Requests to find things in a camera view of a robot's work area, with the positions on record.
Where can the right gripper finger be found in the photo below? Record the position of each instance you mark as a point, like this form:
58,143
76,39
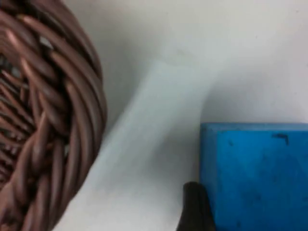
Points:
196,209

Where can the blue cube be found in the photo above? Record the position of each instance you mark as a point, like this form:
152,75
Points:
260,178

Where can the dark brown wicker basket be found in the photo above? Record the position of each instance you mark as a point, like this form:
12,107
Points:
55,115

